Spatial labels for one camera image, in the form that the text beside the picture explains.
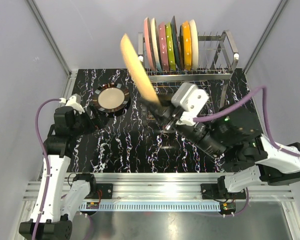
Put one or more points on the right aluminium frame post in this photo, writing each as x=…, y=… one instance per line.
x=266, y=33

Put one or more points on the aluminium mounting rail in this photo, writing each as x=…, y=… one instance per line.
x=164, y=187

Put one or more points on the white bear print plate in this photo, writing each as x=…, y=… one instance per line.
x=194, y=45

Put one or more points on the cream and blue plate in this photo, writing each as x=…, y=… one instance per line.
x=154, y=35

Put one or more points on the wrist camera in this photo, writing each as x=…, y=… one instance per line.
x=74, y=101
x=191, y=99

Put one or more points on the black marble mat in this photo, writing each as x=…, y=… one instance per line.
x=133, y=142

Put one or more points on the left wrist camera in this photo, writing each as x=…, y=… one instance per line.
x=74, y=101

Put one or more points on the tan yellow plate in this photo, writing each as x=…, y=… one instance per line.
x=137, y=71

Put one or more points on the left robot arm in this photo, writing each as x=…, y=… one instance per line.
x=53, y=212

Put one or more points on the cream and pink plate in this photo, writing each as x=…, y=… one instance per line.
x=148, y=43

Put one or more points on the slotted cable duct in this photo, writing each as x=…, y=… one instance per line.
x=139, y=206

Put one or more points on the orange dotted scalloped plate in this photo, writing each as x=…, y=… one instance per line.
x=186, y=45

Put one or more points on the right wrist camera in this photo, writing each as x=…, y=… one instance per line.
x=191, y=99

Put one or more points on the teal plate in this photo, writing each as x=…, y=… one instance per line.
x=176, y=46

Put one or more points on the green dotted scalloped plate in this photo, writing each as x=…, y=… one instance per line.
x=170, y=47

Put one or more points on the left aluminium frame post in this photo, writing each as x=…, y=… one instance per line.
x=48, y=36

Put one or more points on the steel dish rack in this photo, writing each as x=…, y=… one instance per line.
x=218, y=57

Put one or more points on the aluminium frame post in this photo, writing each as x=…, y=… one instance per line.
x=266, y=33
x=48, y=36

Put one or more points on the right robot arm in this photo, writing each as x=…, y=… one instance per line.
x=248, y=154

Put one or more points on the black striped bottom plate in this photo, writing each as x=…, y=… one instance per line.
x=111, y=99

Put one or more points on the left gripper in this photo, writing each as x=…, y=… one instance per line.
x=91, y=128

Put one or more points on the pink dotted scalloped plate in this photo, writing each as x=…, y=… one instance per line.
x=163, y=47

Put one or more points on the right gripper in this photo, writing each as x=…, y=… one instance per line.
x=166, y=112

